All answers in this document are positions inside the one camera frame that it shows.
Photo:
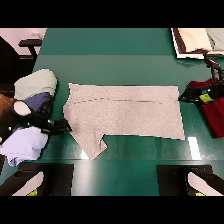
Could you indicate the brown garment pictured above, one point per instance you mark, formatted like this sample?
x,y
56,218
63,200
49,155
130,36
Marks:
x,y
5,104

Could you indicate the red garment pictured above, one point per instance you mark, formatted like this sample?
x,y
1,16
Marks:
x,y
216,113

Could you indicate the pale grey garment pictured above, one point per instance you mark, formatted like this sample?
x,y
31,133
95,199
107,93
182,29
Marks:
x,y
217,37

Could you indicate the beige T-shirt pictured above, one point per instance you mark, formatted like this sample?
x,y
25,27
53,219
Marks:
x,y
126,113

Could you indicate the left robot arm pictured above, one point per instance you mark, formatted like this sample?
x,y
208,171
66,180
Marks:
x,y
22,108

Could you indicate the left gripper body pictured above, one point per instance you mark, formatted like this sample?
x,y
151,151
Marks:
x,y
60,126

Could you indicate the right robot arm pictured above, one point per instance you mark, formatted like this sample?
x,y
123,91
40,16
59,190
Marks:
x,y
203,181

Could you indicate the blue garment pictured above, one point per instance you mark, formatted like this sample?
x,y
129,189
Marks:
x,y
38,101

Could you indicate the pale green garment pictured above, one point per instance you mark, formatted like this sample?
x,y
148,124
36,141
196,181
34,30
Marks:
x,y
36,83

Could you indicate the lavender garment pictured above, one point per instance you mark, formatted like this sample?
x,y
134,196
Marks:
x,y
23,143

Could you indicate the white garment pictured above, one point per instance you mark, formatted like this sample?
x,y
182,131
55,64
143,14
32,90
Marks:
x,y
195,40

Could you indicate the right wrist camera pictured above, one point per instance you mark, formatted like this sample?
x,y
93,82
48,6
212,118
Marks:
x,y
213,68

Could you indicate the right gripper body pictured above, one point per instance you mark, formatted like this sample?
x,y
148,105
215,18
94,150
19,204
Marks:
x,y
190,95

